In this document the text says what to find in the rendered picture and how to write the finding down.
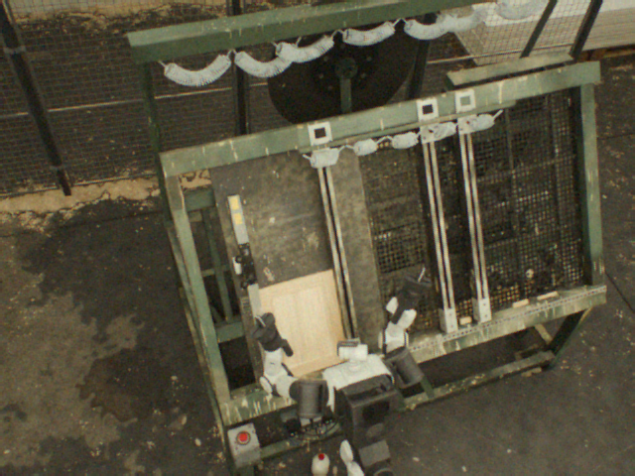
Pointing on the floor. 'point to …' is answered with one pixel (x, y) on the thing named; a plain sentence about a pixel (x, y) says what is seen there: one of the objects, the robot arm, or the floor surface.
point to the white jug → (320, 464)
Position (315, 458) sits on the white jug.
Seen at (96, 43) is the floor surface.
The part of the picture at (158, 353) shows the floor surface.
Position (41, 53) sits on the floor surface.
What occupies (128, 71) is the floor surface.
